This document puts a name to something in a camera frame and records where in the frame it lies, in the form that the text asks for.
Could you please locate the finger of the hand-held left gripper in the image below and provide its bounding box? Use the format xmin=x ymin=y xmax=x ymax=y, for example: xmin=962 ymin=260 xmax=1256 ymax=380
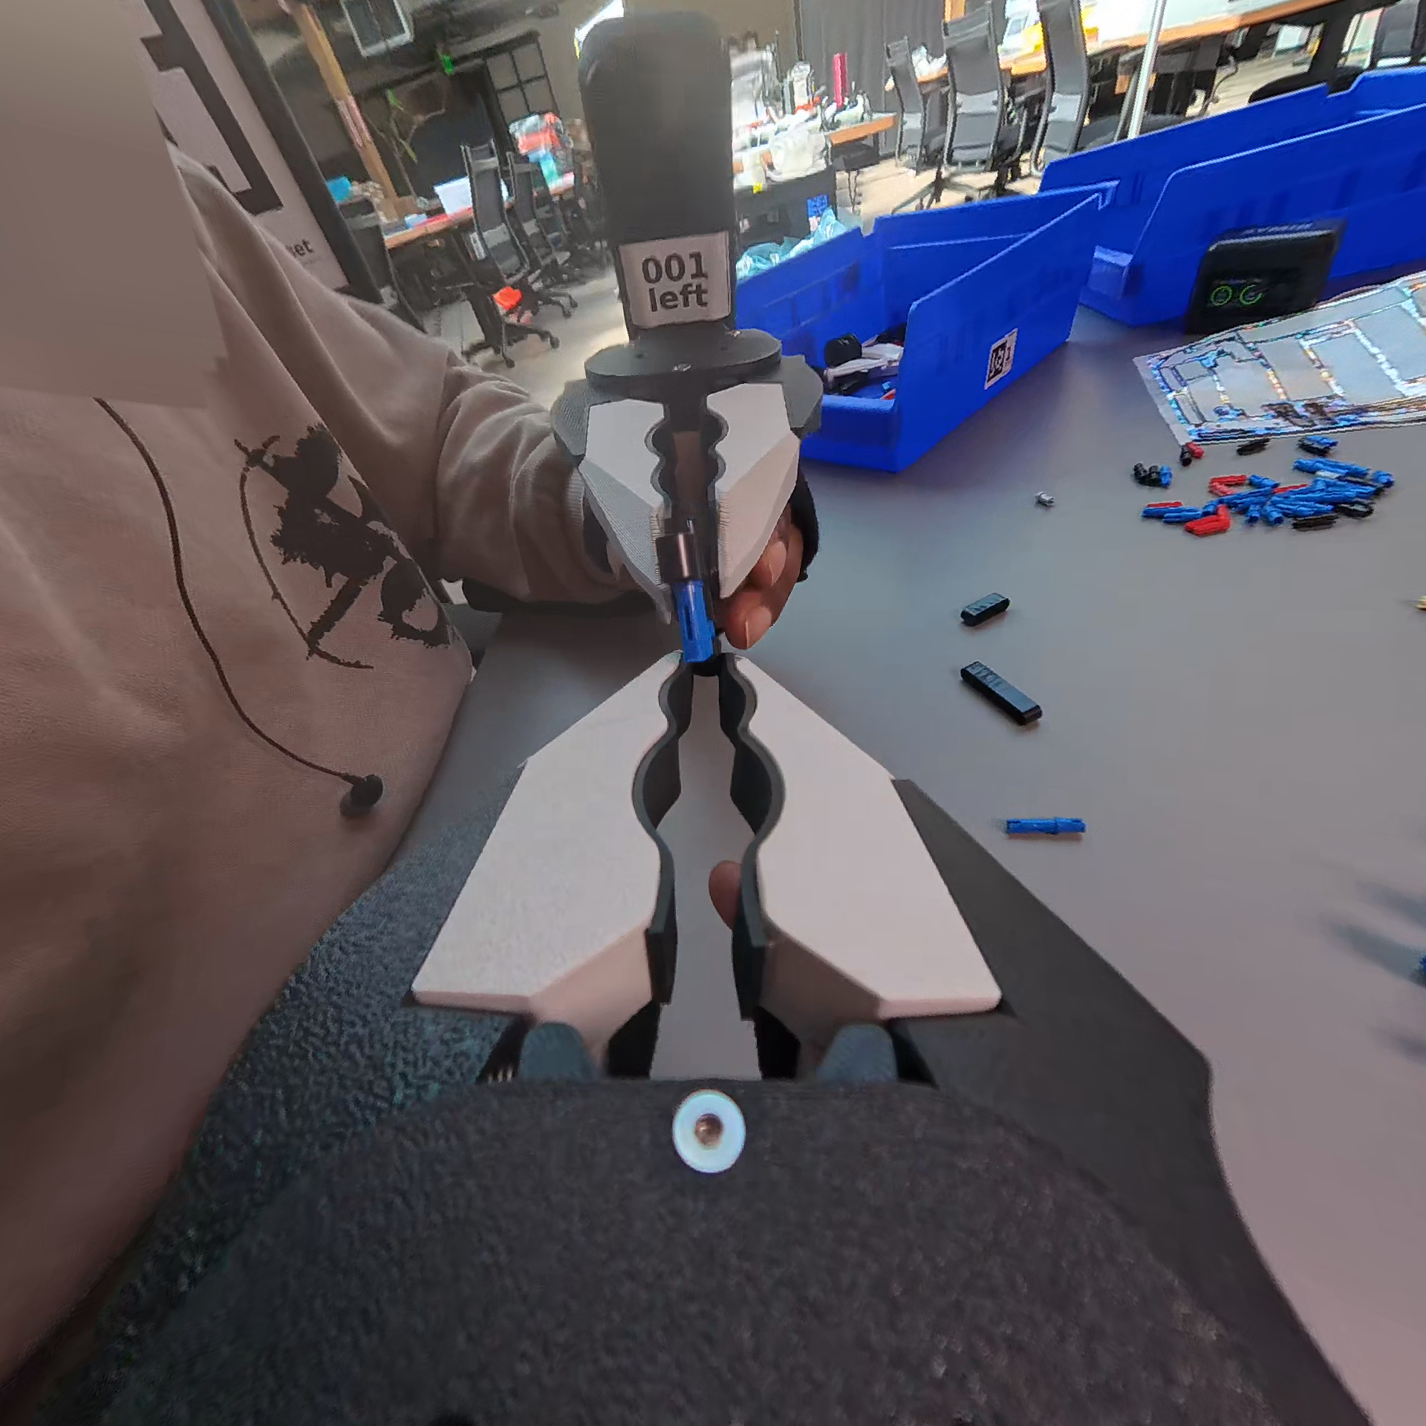
xmin=579 ymin=397 xmax=680 ymax=620
xmin=699 ymin=382 xmax=803 ymax=599

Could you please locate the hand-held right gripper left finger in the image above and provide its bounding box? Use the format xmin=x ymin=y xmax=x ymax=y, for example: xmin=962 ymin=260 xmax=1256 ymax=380
xmin=412 ymin=652 xmax=692 ymax=1080

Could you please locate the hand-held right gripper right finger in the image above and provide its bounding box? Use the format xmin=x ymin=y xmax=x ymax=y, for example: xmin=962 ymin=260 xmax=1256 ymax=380
xmin=716 ymin=654 xmax=1001 ymax=1082

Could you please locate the long black brick beam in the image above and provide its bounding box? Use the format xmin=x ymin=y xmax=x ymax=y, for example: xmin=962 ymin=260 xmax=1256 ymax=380
xmin=959 ymin=661 xmax=1045 ymax=727

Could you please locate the person's left forearm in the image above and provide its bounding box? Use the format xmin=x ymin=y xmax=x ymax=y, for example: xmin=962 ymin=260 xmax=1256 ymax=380
xmin=334 ymin=291 xmax=629 ymax=608

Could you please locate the grey desk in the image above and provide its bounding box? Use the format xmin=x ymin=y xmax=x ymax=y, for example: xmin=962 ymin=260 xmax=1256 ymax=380
xmin=390 ymin=301 xmax=1426 ymax=1426

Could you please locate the person's left hand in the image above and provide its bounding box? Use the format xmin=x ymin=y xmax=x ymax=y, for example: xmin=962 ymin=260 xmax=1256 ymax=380
xmin=713 ymin=479 xmax=821 ymax=654

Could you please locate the black office chair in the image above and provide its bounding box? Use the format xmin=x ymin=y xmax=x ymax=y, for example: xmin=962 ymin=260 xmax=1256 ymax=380
xmin=882 ymin=39 xmax=949 ymax=173
xmin=506 ymin=150 xmax=580 ymax=319
xmin=460 ymin=139 xmax=562 ymax=369
xmin=1033 ymin=0 xmax=1098 ymax=168
xmin=940 ymin=5 xmax=1028 ymax=204

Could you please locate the light blue plastic bag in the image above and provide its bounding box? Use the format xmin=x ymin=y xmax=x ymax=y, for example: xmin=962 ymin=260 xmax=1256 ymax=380
xmin=735 ymin=209 xmax=862 ymax=280

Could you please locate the blue bin with pieces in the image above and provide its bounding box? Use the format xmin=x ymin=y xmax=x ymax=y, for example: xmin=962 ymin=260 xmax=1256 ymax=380
xmin=735 ymin=182 xmax=1118 ymax=474

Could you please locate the white sign with black squares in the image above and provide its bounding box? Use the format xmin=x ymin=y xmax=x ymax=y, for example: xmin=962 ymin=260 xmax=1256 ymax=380
xmin=139 ymin=0 xmax=351 ymax=297

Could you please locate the person's torso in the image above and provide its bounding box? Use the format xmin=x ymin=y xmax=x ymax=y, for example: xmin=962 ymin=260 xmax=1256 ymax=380
xmin=0 ymin=150 xmax=480 ymax=1384

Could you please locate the pile of blue red pins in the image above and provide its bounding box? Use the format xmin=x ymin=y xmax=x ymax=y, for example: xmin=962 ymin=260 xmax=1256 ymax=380
xmin=1132 ymin=433 xmax=1397 ymax=538

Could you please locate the small black box device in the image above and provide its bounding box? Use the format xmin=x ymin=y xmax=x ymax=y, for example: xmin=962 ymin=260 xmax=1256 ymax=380
xmin=1183 ymin=219 xmax=1346 ymax=336

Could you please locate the silver sticker sheet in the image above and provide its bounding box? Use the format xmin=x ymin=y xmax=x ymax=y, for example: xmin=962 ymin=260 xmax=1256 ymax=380
xmin=1134 ymin=270 xmax=1426 ymax=447

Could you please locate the empty blue bin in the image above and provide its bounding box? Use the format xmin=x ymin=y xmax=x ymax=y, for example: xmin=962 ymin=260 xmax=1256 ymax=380
xmin=1039 ymin=65 xmax=1426 ymax=328

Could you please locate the black microphone cable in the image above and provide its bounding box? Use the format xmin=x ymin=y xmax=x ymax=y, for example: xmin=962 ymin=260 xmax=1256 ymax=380
xmin=95 ymin=397 xmax=358 ymax=786

